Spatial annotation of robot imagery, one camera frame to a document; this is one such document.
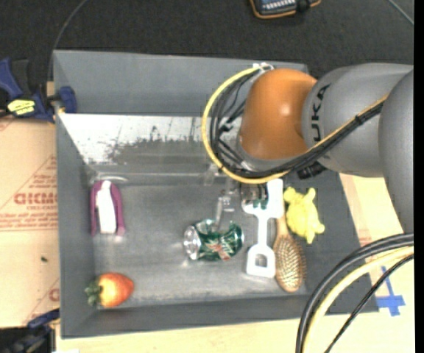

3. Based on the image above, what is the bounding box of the crushed green soda can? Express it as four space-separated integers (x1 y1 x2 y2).
182 218 244 263

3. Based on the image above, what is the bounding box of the white toy shovel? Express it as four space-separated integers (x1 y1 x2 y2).
241 199 285 279

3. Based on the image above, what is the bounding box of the grey metal bin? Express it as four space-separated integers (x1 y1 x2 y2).
49 49 379 338

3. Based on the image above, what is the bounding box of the wooden hairbrush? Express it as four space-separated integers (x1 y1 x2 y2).
272 214 308 293

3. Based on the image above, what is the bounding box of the yellow toy turtle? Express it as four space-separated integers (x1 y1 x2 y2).
283 186 325 245

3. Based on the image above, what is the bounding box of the brown cardboard board, red print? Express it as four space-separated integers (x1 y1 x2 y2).
0 108 61 331

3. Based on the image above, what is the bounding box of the red toy strawberry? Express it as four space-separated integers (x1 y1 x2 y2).
84 272 135 309

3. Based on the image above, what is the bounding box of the purple and white bottle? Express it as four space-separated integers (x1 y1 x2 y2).
88 179 127 237

